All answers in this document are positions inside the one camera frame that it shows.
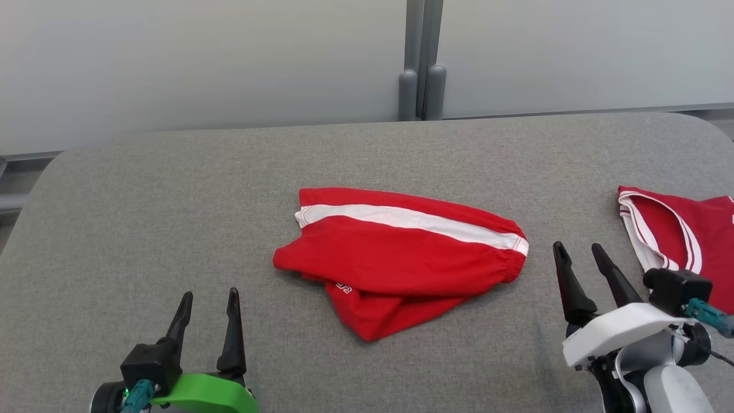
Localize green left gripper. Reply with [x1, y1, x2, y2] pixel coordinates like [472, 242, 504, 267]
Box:
[150, 287, 259, 413]

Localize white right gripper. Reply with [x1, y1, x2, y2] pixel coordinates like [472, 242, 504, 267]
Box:
[552, 241, 698, 369]

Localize red shirt with white sleeves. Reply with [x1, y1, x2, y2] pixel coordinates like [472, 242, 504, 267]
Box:
[618, 185, 734, 315]

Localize red shorts with white stripe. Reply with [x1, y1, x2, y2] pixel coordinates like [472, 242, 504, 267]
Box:
[272, 187, 529, 342]

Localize frosted partition panel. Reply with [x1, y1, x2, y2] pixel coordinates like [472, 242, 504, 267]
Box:
[443, 0, 734, 119]
[0, 0, 408, 157]

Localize grey floor bar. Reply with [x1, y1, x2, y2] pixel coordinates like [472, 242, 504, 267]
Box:
[0, 193, 30, 214]

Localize left black cable teal plug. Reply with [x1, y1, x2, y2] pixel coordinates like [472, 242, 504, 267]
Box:
[119, 380, 157, 413]

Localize grey partition base rail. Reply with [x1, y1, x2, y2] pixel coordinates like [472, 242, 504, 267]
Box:
[444, 103, 734, 120]
[0, 150, 65, 165]

